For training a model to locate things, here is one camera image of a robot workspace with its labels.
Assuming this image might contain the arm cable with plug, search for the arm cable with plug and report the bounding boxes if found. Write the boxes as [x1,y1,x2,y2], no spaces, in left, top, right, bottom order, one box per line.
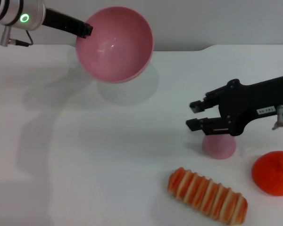
[0,24,34,48]
[272,105,283,131]

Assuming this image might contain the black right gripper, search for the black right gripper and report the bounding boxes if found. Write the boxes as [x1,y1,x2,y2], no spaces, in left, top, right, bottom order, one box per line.
[185,73,283,137]

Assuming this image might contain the pink plastic bowl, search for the pink plastic bowl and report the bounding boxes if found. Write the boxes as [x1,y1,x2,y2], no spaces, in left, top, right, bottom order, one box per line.
[75,7,155,83]

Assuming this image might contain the pink toy peach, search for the pink toy peach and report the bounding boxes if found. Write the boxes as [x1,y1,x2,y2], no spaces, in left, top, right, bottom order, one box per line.
[201,134,237,160]

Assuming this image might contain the left arm cable with plug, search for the left arm cable with plug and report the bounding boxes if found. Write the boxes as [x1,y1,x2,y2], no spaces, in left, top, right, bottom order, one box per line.
[0,24,34,48]

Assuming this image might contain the orange striped toy bread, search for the orange striped toy bread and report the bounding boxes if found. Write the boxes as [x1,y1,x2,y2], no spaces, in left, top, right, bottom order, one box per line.
[167,167,249,225]

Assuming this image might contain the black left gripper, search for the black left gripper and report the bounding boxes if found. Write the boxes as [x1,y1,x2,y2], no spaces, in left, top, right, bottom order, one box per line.
[41,8,94,39]

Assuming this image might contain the right arm cable with plug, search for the right arm cable with plug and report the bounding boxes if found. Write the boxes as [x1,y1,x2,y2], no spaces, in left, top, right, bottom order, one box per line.
[272,105,283,131]

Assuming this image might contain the red orange toy tomato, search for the red orange toy tomato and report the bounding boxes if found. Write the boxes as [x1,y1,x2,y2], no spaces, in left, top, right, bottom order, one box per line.
[252,151,283,197]

